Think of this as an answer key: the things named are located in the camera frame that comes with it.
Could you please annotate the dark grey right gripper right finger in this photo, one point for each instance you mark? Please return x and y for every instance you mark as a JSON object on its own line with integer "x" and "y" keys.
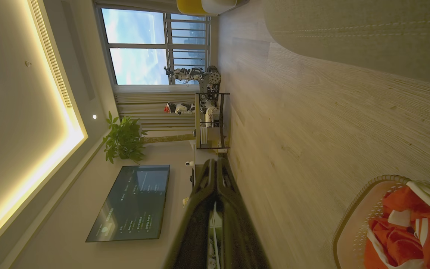
{"x": 237, "y": 224}

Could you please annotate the red garment with logo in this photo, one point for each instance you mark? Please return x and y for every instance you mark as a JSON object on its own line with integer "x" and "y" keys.
{"x": 401, "y": 201}

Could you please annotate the white black humanoid robot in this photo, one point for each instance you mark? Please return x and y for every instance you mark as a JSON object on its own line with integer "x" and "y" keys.
{"x": 190, "y": 74}

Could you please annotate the dark frame shelf table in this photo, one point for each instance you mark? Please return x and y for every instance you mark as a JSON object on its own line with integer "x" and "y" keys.
{"x": 220, "y": 119}

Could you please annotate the grey fabric sofa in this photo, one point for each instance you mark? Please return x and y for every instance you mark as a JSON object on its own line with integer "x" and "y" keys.
{"x": 368, "y": 33}

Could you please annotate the beige pleated curtain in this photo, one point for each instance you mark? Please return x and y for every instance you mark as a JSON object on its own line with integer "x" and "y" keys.
{"x": 147, "y": 112}

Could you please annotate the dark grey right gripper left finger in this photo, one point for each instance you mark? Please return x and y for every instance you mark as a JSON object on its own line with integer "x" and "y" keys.
{"x": 196, "y": 209}

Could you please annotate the red white striped garment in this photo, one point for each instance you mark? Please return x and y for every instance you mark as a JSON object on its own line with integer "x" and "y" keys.
{"x": 390, "y": 243}

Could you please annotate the large window with railing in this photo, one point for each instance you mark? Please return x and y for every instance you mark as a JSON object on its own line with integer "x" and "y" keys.
{"x": 136, "y": 45}

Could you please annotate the white woven laundry basket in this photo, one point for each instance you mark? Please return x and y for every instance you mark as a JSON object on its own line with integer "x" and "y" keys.
{"x": 353, "y": 220}

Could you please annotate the green leafy potted plant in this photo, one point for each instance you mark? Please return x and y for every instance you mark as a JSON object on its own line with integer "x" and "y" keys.
{"x": 123, "y": 140}

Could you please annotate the small white security camera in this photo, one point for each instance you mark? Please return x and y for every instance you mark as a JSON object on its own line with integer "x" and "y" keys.
{"x": 189, "y": 163}

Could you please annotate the flat screen television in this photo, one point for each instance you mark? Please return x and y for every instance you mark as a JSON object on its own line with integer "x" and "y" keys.
{"x": 134, "y": 203}

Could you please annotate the yellow white chair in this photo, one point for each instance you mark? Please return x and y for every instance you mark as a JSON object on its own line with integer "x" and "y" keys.
{"x": 196, "y": 6}

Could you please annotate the white red humanoid robot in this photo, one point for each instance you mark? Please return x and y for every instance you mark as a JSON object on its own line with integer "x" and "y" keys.
{"x": 180, "y": 108}

